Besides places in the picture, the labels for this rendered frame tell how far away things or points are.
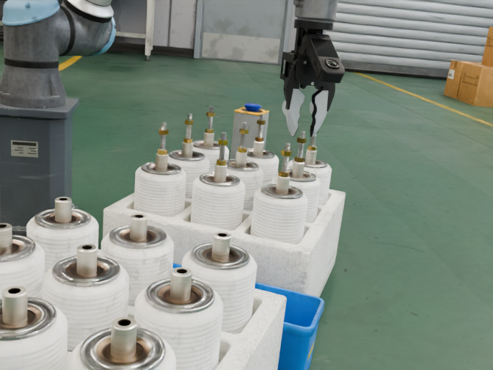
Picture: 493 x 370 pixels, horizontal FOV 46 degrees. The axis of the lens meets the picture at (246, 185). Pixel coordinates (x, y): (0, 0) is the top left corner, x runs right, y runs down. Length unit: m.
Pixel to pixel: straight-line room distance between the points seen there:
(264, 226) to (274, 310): 0.26
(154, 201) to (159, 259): 0.32
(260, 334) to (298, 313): 0.26
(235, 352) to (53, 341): 0.21
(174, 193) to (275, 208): 0.20
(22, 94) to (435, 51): 5.84
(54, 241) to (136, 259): 0.12
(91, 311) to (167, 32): 5.66
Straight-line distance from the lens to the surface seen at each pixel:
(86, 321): 0.67
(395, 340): 1.13
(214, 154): 1.26
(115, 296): 0.67
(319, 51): 1.04
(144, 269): 0.75
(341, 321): 1.15
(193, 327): 0.61
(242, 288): 0.72
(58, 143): 1.37
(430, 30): 6.77
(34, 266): 0.73
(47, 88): 1.38
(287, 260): 0.97
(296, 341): 0.88
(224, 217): 1.02
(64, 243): 0.80
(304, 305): 0.96
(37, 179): 1.39
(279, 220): 0.99
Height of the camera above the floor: 0.56
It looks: 17 degrees down
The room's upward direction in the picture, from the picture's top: 6 degrees clockwise
